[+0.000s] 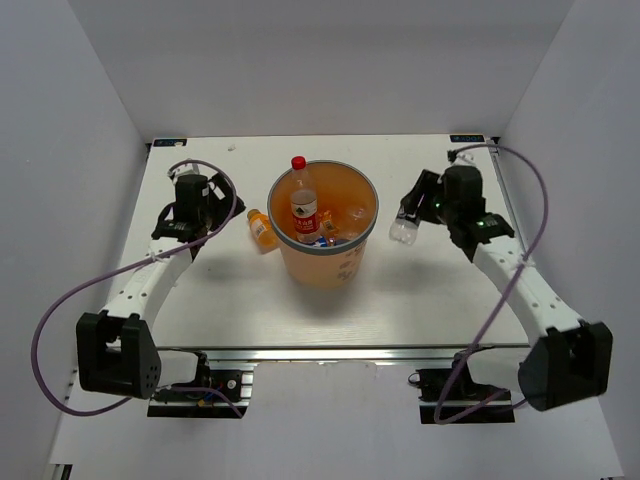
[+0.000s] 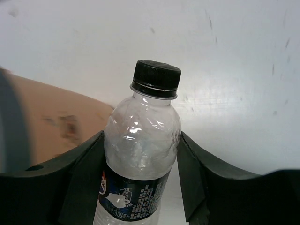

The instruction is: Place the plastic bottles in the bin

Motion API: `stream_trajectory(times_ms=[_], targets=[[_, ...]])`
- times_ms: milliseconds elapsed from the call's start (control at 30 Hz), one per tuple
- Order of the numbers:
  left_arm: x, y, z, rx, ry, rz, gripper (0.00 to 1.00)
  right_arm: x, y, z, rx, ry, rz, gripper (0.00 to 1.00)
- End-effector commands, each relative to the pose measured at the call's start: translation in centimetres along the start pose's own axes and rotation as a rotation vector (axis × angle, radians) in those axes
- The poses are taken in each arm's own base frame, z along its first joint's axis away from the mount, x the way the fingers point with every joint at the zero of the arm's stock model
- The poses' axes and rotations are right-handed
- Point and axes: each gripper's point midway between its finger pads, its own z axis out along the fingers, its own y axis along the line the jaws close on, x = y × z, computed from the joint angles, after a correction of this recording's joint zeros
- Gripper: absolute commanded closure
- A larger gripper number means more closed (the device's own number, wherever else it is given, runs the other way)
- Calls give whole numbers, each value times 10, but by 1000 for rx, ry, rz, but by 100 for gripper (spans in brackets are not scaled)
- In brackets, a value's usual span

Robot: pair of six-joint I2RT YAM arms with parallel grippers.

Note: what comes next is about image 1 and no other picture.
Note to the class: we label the small orange juice bottle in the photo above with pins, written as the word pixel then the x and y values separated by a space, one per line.
pixel 262 231

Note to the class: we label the crushed bottle inside bin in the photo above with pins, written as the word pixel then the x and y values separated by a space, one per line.
pixel 326 242

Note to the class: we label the blue table sticker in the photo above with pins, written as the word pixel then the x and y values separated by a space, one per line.
pixel 466 138
pixel 169 142

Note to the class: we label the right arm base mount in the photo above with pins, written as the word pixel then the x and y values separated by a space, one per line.
pixel 429 381

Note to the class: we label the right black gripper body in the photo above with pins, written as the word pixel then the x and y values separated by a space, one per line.
pixel 448 211

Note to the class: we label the left blue table sticker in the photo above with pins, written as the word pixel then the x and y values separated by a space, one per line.
pixel 169 142

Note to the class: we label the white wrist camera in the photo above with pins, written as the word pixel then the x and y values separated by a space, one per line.
pixel 460 158
pixel 186 167

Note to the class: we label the right blue table sticker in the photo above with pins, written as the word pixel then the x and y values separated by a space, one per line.
pixel 466 138

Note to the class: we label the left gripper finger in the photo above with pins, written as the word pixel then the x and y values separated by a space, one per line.
pixel 222 211
pixel 221 187

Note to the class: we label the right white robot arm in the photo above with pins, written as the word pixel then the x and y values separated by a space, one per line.
pixel 568 359

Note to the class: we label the clear bottle blue label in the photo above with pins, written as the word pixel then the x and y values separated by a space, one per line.
pixel 355 220

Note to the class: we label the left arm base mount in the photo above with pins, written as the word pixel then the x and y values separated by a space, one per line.
pixel 205 390

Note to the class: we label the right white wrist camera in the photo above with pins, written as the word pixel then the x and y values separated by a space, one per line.
pixel 460 158

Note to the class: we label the orange juice bottle wide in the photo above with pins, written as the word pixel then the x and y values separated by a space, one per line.
pixel 328 224

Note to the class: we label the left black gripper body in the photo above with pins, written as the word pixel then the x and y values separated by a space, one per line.
pixel 206 213

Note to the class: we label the orange plastic bin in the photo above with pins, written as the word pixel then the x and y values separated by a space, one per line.
pixel 338 185

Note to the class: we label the aluminium table rail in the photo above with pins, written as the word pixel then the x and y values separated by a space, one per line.
pixel 323 354

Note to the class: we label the clear bottle black cap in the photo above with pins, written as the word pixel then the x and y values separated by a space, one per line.
pixel 404 228

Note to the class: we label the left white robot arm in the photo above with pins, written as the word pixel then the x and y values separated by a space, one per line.
pixel 116 352

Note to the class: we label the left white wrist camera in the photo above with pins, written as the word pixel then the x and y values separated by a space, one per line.
pixel 186 167

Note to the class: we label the clear bottle red label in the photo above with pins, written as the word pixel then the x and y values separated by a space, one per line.
pixel 304 202

